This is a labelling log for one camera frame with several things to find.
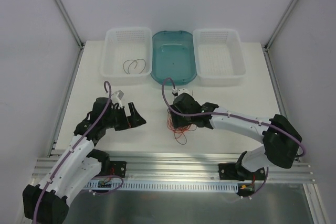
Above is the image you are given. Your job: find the teal transparent plastic bin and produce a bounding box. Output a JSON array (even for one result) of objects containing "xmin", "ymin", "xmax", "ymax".
[{"xmin": 151, "ymin": 30, "xmax": 197, "ymax": 86}]

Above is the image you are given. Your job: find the right aluminium frame post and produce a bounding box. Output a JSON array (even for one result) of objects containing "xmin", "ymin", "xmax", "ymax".
[{"xmin": 264, "ymin": 0, "xmax": 299, "ymax": 52}]

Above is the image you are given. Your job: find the white slotted cable duct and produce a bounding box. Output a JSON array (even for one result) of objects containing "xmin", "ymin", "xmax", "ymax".
[{"xmin": 83, "ymin": 180, "xmax": 238, "ymax": 193}]

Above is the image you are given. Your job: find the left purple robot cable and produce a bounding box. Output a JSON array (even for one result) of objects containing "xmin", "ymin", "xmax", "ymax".
[{"xmin": 33, "ymin": 81, "xmax": 112, "ymax": 221}]

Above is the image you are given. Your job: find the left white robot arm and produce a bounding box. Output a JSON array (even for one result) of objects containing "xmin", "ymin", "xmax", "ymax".
[{"xmin": 23, "ymin": 97, "xmax": 146, "ymax": 223}]

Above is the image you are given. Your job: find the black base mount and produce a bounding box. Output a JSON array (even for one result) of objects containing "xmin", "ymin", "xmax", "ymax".
[
  {"xmin": 218, "ymin": 163, "xmax": 266, "ymax": 182},
  {"xmin": 108, "ymin": 161, "xmax": 127, "ymax": 178}
]

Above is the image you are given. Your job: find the aluminium frame post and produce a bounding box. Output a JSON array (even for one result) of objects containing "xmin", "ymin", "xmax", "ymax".
[
  {"xmin": 53, "ymin": 0, "xmax": 85, "ymax": 49},
  {"xmin": 264, "ymin": 0, "xmax": 299, "ymax": 52}
]

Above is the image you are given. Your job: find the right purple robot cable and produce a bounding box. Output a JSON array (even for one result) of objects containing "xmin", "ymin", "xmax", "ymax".
[{"xmin": 161, "ymin": 78, "xmax": 308, "ymax": 158}]

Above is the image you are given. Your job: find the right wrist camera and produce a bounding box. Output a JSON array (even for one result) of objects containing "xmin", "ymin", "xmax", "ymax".
[{"xmin": 172, "ymin": 88, "xmax": 190, "ymax": 97}]

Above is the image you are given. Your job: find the right white perforated basket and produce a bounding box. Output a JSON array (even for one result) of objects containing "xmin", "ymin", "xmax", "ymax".
[{"xmin": 193, "ymin": 28, "xmax": 246, "ymax": 87}]

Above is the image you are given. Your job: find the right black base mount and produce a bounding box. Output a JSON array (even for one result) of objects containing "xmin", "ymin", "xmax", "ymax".
[{"xmin": 218, "ymin": 163, "xmax": 266, "ymax": 182}]

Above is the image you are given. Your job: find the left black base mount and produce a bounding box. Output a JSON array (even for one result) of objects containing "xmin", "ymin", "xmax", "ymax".
[{"xmin": 108, "ymin": 161, "xmax": 127, "ymax": 178}]

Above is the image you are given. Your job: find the aluminium mounting rail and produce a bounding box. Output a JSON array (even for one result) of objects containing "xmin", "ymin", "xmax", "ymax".
[{"xmin": 34, "ymin": 151, "xmax": 313, "ymax": 183}]

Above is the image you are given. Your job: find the orange wire bundle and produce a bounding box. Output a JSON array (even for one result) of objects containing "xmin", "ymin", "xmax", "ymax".
[{"xmin": 166, "ymin": 118, "xmax": 197, "ymax": 146}]

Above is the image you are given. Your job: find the white perforated basket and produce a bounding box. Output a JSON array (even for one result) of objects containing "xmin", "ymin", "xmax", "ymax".
[
  {"xmin": 100, "ymin": 27, "xmax": 152, "ymax": 86},
  {"xmin": 193, "ymin": 28, "xmax": 246, "ymax": 87}
]

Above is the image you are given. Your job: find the left white perforated basket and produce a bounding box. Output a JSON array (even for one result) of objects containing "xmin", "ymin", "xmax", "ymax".
[{"xmin": 100, "ymin": 27, "xmax": 152, "ymax": 86}]

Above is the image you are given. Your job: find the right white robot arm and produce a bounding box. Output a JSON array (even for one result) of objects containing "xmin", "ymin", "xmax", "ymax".
[{"xmin": 168, "ymin": 92, "xmax": 303, "ymax": 181}]

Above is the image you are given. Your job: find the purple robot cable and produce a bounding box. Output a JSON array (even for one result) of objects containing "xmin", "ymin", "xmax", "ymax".
[
  {"xmin": 33, "ymin": 81, "xmax": 112, "ymax": 221},
  {"xmin": 161, "ymin": 78, "xmax": 308, "ymax": 158}
]

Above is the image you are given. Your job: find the left aluminium frame post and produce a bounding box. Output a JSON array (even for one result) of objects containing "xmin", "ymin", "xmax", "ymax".
[{"xmin": 53, "ymin": 0, "xmax": 85, "ymax": 49}]

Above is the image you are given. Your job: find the brown thin wire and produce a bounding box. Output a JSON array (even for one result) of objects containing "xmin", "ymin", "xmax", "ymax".
[{"xmin": 122, "ymin": 58, "xmax": 148, "ymax": 74}]

